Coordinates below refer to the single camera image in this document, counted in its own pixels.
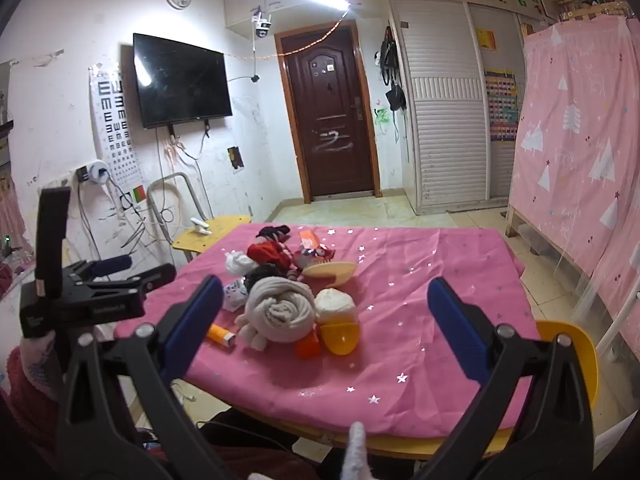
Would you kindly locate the white eye chart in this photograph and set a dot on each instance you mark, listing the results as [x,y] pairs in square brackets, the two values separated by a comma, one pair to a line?
[112,125]

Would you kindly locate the pink tree print curtain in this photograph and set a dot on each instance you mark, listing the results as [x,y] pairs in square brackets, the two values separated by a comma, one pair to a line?
[580,150]

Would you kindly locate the black hanging handbag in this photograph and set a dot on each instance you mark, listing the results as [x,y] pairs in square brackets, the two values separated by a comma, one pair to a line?
[396,97]
[389,57]

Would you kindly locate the yellow wall poster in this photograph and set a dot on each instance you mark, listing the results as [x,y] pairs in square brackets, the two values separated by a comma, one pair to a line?
[485,40]

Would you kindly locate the black pink sock bundle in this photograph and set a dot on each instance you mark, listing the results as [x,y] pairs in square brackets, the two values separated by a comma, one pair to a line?
[272,232]

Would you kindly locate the beige rolled cloth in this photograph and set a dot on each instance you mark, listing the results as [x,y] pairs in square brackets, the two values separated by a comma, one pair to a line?
[280,310]

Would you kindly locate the yellow wooden chair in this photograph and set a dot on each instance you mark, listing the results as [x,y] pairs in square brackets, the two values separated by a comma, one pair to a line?
[175,176]

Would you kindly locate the white louvered wardrobe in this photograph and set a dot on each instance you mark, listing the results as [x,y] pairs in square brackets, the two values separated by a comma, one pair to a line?
[450,105]

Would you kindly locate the orange yellow cone piece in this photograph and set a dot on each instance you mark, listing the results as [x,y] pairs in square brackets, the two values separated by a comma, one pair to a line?
[342,340]

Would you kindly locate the red white printed packet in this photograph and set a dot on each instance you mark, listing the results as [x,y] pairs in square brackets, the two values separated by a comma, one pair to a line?
[315,256]

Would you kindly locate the white clip device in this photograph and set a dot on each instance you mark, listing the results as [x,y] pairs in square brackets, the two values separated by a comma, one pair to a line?
[200,226]

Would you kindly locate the white rolled sock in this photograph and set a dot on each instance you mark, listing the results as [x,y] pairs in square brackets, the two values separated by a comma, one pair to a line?
[335,305]

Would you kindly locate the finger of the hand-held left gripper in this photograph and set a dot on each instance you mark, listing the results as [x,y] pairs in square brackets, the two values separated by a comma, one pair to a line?
[112,265]
[145,280]

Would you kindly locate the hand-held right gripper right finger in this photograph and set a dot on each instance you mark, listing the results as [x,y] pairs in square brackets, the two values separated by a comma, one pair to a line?
[457,330]

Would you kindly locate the long light orange box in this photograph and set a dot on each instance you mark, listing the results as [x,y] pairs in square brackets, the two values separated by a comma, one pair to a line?
[310,239]

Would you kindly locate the wall socket with chargers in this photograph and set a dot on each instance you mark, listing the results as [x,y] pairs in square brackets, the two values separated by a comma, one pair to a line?
[95,172]

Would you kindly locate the white crumpled tissue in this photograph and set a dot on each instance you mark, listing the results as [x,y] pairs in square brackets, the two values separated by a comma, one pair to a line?
[239,262]

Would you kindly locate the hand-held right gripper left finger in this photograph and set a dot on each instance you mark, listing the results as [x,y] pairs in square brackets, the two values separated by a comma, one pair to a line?
[195,330]

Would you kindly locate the white security camera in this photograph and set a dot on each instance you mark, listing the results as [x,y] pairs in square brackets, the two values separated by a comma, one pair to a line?
[261,24]

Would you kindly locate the black wall television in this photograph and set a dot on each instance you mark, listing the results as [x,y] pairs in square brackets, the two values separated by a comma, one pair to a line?
[180,80]

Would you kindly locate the printed tissue pack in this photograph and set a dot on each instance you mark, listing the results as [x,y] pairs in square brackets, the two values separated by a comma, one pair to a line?
[234,296]

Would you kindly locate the dark open wall box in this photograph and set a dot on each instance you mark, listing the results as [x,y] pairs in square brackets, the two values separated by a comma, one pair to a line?
[236,157]

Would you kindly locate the yellow wooden table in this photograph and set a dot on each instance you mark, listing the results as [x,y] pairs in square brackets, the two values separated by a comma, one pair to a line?
[390,444]

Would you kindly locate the dark brown door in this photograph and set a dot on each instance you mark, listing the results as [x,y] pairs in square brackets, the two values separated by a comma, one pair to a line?
[330,110]

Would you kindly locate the red cloth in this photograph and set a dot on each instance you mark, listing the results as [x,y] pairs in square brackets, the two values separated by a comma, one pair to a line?
[267,252]

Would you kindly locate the colourful chart poster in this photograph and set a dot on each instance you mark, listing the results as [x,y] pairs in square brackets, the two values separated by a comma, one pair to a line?
[502,105]

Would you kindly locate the person's left forearm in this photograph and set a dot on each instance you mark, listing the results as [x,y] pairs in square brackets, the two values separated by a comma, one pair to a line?
[25,410]

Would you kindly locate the person's left hand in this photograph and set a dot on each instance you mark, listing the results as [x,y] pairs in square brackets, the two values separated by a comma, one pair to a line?
[40,365]

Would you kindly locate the pink star print tablecloth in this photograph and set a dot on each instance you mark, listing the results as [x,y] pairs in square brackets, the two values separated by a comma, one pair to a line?
[400,310]

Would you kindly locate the beige plastic brush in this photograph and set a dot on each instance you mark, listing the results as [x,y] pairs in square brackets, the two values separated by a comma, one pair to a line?
[330,271]

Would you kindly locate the person's right hand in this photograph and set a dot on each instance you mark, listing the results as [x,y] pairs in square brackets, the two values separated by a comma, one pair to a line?
[357,452]

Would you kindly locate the yellow orange tube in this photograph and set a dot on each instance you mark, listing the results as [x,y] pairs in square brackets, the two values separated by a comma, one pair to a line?
[222,335]

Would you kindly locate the deep orange box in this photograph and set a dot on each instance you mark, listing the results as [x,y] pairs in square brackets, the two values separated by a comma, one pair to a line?
[307,347]

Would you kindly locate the yellow wooden chair seat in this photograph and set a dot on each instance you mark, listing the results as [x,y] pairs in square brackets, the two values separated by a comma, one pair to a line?
[220,227]

